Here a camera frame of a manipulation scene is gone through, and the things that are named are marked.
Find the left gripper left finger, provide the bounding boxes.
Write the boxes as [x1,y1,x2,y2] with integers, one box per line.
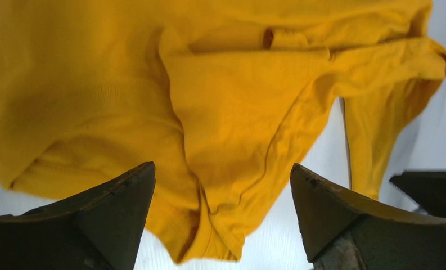
[0,162,155,269]

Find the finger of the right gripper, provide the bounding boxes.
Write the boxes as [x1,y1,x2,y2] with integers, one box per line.
[390,171,446,218]

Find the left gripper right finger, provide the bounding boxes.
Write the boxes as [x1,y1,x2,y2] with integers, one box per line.
[290,164,446,269]

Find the yellow t-shirt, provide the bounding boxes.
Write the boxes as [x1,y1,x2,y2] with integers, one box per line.
[0,1,446,263]

